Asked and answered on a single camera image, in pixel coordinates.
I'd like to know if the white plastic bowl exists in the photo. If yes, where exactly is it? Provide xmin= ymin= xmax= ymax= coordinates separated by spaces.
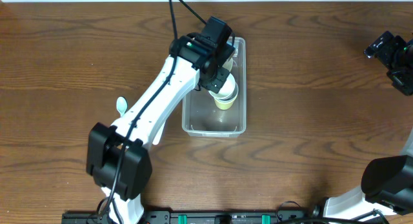
xmin=222 ymin=58 xmax=234 ymax=72

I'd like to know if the white plastic cup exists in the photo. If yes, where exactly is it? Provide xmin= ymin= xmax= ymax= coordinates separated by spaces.
xmin=208 ymin=74 xmax=237 ymax=99

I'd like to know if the yellow plastic cup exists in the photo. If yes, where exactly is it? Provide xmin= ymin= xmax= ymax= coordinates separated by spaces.
xmin=214 ymin=85 xmax=239 ymax=110

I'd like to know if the white plastic fork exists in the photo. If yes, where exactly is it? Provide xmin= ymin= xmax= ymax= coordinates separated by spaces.
xmin=152 ymin=130 xmax=163 ymax=145

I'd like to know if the mint green plastic spoon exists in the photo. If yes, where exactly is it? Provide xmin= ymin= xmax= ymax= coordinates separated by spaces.
xmin=116 ymin=96 xmax=128 ymax=117

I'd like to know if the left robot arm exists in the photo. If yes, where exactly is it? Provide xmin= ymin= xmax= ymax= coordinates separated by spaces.
xmin=86 ymin=33 xmax=236 ymax=223

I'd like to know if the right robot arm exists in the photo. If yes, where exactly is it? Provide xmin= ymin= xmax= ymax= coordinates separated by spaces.
xmin=313 ymin=32 xmax=412 ymax=222

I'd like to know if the clear plastic container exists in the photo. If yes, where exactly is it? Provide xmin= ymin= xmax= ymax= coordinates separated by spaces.
xmin=182 ymin=37 xmax=247 ymax=137

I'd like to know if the left black cable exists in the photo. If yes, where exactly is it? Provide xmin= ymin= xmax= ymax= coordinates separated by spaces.
xmin=96 ymin=0 xmax=209 ymax=224

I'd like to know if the black mounting rail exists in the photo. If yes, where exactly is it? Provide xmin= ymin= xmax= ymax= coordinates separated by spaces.
xmin=61 ymin=210 xmax=307 ymax=224

